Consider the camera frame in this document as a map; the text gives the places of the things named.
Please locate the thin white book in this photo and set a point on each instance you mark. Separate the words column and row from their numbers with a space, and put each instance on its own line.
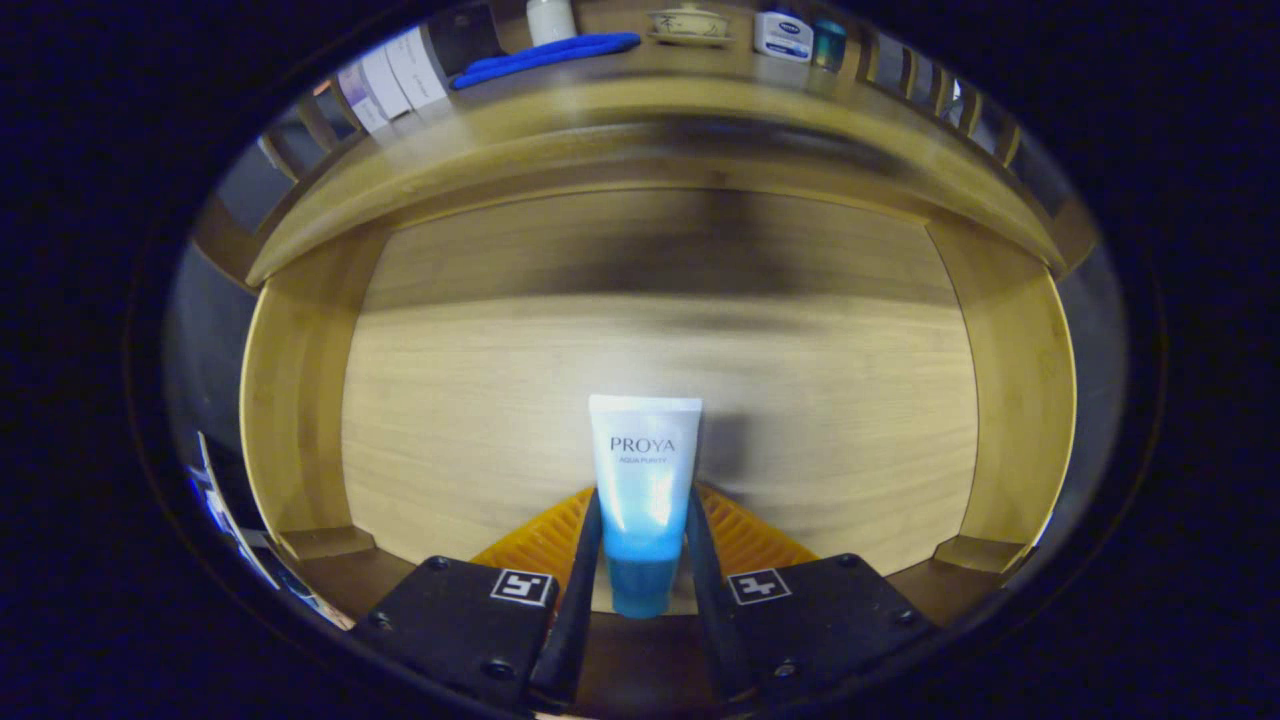
column 385, row 85

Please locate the purple spine book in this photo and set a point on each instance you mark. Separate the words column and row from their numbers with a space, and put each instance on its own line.
column 360, row 95

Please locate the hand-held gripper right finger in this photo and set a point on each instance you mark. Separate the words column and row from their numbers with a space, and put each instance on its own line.
column 712, row 620

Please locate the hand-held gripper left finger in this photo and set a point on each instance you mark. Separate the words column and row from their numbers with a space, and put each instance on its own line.
column 572, row 620

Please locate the beige lidded ceramic teacup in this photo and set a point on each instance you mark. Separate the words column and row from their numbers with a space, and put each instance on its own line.
column 688, row 25

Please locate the slim teal bottle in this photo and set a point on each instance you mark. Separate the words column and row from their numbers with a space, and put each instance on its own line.
column 828, row 45

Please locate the blue folded cloth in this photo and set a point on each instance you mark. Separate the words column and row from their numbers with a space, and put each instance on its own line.
column 545, row 55

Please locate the wooden drawer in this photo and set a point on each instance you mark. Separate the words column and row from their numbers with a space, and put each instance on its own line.
column 480, row 380

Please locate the white lotion bottle blue cap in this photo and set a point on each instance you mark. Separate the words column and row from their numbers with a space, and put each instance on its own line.
column 783, row 38

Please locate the white pump bottle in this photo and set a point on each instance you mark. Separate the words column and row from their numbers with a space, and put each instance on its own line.
column 551, row 20

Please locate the blue white cosmetic tube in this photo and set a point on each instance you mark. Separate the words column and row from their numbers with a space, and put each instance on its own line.
column 640, row 480

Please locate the wooden countertop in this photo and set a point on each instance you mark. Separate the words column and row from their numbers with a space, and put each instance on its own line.
column 600, row 110

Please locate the white blue device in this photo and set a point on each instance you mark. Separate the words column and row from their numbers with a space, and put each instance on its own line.
column 215, row 500

